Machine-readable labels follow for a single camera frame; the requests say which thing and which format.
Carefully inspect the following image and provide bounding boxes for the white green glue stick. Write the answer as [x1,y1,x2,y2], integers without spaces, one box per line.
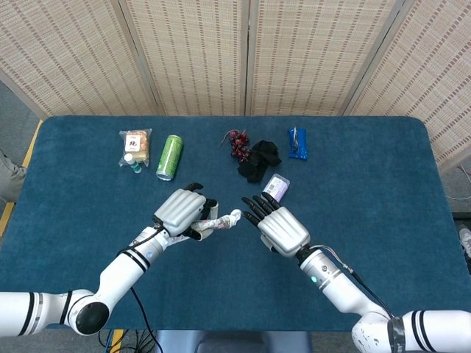
[124,153,142,174]

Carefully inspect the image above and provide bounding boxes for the grey white sneaker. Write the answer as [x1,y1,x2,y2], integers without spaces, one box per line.
[458,227,471,254]

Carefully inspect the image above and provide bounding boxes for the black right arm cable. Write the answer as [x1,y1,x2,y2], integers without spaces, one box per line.
[312,244,394,319]

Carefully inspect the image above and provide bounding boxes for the white floral cream tube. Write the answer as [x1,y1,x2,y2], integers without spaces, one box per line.
[167,208,243,246]

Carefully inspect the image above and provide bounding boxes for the woven folding screen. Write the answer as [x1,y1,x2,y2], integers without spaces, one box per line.
[0,0,471,174]

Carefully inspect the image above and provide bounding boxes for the blue table mat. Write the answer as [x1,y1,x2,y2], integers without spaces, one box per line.
[0,115,471,330]

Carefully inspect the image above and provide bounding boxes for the black cloth glove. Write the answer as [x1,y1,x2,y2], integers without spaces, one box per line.
[237,140,283,184]

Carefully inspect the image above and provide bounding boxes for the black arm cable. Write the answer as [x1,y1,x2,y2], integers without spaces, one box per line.
[116,218,165,353]
[312,244,394,319]

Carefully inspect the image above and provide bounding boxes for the person's grey trouser leg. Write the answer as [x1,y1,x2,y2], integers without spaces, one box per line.
[0,149,27,203]

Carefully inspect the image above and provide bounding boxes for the blue snack packet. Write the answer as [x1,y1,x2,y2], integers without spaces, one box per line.
[287,126,309,160]

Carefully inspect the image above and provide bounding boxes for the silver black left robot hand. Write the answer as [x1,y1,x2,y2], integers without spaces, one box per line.
[152,182,219,242]

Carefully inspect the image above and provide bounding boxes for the tangled black floor cables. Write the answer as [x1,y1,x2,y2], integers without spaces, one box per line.
[99,329,159,353]

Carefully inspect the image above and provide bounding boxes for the green drink can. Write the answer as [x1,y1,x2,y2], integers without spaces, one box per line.
[155,135,184,182]

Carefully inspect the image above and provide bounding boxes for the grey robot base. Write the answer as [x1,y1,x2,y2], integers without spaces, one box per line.
[156,329,312,353]

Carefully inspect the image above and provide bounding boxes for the red grape bunch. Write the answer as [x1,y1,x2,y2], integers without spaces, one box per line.
[219,129,252,165]

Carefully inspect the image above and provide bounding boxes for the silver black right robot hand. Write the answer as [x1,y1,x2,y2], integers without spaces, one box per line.
[241,193,311,258]

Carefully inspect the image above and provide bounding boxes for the clear box purple floss picks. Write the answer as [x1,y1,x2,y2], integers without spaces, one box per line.
[262,174,291,202]

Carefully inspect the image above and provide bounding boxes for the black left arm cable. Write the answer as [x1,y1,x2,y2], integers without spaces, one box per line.
[116,218,165,353]

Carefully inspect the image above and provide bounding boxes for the packaged yellow sponge cake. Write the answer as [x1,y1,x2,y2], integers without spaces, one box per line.
[118,128,153,169]

